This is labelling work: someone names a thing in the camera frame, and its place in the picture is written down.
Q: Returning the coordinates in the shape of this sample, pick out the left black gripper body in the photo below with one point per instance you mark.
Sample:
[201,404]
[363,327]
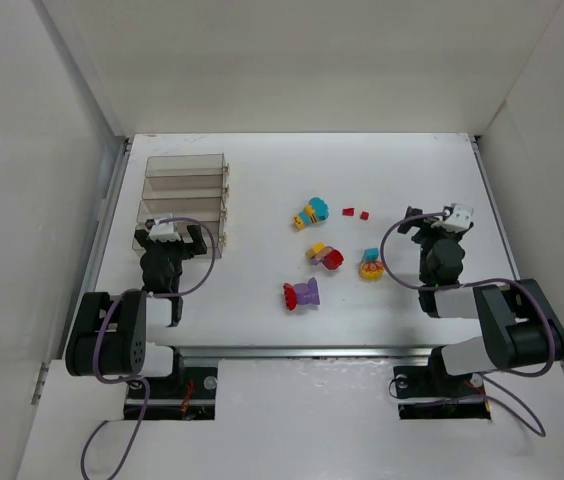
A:
[170,245]

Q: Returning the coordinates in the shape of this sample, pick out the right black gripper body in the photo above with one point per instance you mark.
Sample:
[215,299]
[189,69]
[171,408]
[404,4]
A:
[432,233]

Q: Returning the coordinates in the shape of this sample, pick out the teal square lego brick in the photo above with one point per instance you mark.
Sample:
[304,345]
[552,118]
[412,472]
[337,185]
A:
[370,255]

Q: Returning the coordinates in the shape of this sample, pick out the yellow flower lego disc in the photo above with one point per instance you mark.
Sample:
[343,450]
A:
[371,270]

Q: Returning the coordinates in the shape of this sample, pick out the red rounded lego brick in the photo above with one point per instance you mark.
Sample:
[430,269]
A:
[333,260]

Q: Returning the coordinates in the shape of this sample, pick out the teal round lego brick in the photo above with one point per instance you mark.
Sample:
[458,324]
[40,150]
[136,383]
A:
[317,210]

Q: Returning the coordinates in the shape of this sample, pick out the yellow striped lego brick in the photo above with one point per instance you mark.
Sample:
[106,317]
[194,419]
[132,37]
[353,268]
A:
[305,218]

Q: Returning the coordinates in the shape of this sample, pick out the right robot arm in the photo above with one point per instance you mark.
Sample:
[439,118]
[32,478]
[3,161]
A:
[518,326]

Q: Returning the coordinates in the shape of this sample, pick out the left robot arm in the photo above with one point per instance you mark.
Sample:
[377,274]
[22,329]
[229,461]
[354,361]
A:
[109,334]

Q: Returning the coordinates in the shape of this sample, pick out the clear acrylic bin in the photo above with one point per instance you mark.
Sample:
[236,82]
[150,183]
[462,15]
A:
[185,165]
[183,187]
[210,209]
[181,228]

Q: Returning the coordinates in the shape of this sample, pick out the purple lego vase piece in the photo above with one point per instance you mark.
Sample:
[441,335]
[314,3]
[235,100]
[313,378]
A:
[307,293]

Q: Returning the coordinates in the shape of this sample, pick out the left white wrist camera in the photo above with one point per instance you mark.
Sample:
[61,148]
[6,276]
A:
[163,230]

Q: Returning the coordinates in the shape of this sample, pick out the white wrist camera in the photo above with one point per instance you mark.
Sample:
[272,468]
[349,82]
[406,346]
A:
[163,230]
[457,217]

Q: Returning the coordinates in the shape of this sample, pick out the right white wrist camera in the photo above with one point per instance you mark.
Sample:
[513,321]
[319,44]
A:
[457,217]

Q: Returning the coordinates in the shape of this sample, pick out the aluminium frame rail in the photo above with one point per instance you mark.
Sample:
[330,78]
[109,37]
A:
[199,352]

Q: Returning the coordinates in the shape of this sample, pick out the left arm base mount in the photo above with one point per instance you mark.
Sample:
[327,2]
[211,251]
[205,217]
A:
[187,394]

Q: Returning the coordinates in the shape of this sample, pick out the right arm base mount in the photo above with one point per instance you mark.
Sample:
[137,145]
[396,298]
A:
[437,396]

